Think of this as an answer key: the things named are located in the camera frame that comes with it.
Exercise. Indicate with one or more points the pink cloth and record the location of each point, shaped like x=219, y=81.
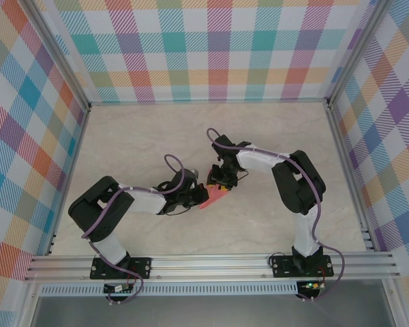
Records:
x=214, y=199

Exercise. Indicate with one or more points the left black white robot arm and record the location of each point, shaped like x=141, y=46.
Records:
x=109, y=247

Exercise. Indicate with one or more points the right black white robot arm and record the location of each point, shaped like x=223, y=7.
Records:
x=303, y=231

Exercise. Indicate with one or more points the grey metal panel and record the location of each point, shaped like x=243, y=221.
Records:
x=208, y=311

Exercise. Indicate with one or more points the aluminium mounting rail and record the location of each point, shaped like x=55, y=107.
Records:
x=208, y=267

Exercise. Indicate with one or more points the thin aluminium rail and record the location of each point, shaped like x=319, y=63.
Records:
x=208, y=102

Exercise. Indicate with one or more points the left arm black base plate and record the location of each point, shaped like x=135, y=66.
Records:
x=143, y=265

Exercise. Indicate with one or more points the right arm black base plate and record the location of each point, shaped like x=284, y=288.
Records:
x=281, y=264

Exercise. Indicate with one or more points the aluminium side rail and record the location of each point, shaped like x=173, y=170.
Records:
x=68, y=180
x=349, y=177

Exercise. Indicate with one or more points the aluminium frame post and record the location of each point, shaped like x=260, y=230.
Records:
x=58, y=58
x=356, y=54

